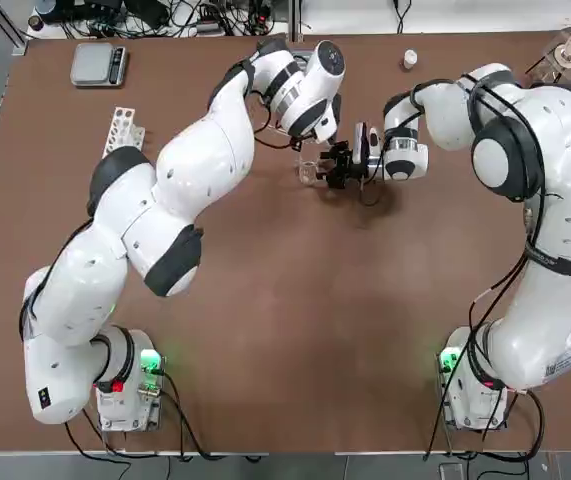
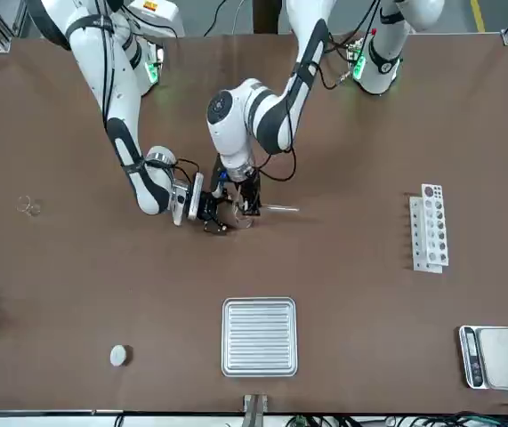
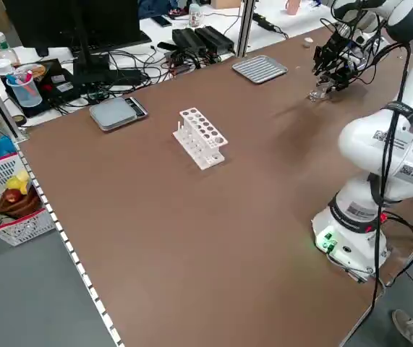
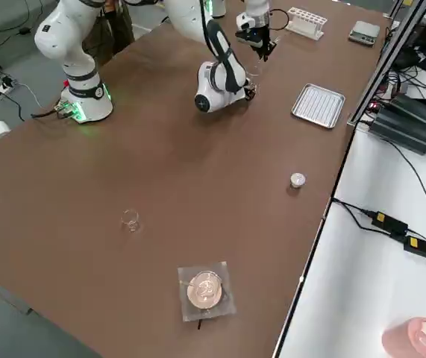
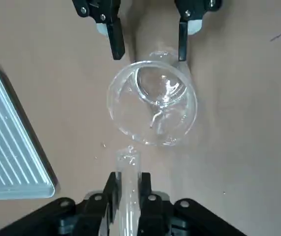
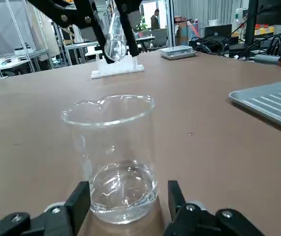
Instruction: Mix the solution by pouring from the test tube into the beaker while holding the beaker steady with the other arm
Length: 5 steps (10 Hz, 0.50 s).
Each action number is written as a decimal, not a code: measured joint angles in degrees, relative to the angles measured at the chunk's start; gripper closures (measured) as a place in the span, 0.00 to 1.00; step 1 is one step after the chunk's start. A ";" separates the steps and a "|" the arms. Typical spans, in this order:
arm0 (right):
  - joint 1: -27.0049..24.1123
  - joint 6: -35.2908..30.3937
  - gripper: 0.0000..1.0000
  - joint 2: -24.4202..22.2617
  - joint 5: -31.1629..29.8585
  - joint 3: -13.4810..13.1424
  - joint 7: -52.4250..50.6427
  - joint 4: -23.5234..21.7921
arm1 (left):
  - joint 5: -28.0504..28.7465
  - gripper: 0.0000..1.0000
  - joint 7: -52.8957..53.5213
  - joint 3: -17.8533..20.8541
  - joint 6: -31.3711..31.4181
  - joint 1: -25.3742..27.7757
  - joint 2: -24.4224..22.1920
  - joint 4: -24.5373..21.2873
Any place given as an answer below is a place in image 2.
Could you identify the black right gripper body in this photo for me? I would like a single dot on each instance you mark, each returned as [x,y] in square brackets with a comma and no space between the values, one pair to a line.
[209,207]

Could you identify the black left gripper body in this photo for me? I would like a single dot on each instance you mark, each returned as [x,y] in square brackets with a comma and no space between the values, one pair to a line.
[249,186]

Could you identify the clear glass beaker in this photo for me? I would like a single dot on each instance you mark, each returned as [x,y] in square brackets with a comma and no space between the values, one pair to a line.
[236,222]

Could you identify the clear glass test tube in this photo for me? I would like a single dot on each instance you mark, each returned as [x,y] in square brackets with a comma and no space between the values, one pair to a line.
[280,207]

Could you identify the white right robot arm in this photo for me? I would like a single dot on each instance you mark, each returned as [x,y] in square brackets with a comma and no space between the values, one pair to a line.
[115,89]

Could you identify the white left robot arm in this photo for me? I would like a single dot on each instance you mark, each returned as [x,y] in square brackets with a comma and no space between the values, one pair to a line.
[307,66]

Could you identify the white test tube rack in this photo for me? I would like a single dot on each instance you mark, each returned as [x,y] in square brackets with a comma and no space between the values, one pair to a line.
[418,240]

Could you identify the small glass beaker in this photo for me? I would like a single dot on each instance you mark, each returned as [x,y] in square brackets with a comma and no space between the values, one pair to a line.
[31,209]

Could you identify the ribbed metal tray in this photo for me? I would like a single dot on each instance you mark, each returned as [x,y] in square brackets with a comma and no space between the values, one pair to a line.
[258,338]

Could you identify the small white cup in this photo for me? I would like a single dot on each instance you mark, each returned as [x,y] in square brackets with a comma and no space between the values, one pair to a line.
[118,356]

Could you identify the white box yellow label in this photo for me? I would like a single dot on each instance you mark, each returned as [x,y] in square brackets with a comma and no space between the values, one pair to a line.
[158,11]

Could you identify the silver digital scale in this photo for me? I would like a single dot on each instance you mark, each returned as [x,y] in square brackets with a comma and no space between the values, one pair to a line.
[502,356]

